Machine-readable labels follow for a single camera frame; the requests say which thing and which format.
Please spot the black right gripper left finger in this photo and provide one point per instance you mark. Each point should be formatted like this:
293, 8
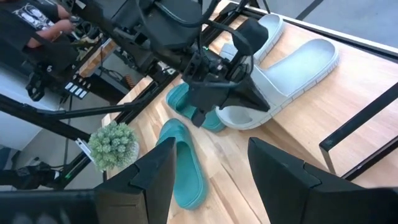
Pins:
140, 199

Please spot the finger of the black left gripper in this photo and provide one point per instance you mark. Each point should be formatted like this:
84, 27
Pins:
199, 118
248, 96

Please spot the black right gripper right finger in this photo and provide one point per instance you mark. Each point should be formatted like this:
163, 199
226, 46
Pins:
295, 193

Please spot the teal green rubber slide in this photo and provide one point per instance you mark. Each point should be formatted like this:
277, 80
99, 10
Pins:
178, 99
189, 180

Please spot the light grey rubber slide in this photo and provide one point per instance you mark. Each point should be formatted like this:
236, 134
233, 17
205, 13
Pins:
275, 28
298, 68

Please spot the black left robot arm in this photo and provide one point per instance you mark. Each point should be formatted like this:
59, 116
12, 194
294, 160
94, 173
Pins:
140, 31

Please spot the round green artificial plant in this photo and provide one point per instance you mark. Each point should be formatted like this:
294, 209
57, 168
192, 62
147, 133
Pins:
113, 146

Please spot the black box with white labels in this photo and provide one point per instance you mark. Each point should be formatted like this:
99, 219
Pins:
56, 71

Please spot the person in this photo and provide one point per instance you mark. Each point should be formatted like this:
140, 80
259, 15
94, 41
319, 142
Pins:
28, 15

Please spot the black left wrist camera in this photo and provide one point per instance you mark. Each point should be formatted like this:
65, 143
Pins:
252, 35

